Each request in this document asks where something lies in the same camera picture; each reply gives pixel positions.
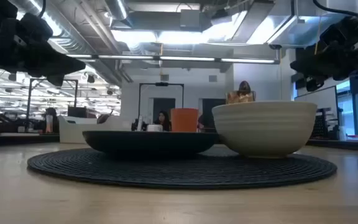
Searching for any silver ventilation duct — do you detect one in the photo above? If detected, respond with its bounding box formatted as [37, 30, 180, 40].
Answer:
[104, 0, 133, 27]

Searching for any round dark woven placemat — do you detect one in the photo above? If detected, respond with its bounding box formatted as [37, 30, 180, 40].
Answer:
[27, 146, 337, 190]

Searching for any person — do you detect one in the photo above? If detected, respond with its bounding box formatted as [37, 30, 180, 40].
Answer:
[239, 80, 251, 96]
[153, 110, 172, 132]
[44, 107, 59, 134]

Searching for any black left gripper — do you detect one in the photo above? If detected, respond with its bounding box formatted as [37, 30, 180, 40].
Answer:
[0, 0, 86, 87]

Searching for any long ceiling light bar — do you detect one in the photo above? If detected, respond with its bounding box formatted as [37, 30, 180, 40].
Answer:
[66, 54, 277, 65]

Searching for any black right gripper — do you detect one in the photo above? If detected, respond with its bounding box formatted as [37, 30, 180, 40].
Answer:
[290, 2, 358, 93]

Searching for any white ceramic bowl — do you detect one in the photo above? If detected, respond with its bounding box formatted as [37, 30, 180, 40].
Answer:
[211, 100, 318, 158]

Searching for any white plastic box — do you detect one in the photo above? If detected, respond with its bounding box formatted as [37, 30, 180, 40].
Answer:
[58, 114, 132, 144]

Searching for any orange plastic cup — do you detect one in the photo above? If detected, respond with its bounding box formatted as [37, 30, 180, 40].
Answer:
[170, 108, 200, 133]

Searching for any black perforated rack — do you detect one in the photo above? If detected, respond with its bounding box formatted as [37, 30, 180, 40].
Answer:
[310, 107, 341, 140]

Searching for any black gantry frame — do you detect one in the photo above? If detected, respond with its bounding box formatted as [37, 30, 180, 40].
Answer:
[25, 78, 79, 133]
[137, 82, 185, 119]

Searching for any dark green plate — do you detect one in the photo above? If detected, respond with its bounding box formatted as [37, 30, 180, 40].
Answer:
[82, 129, 219, 156]

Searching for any yellow hanging cable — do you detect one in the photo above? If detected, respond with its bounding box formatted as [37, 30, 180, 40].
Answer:
[314, 17, 323, 56]

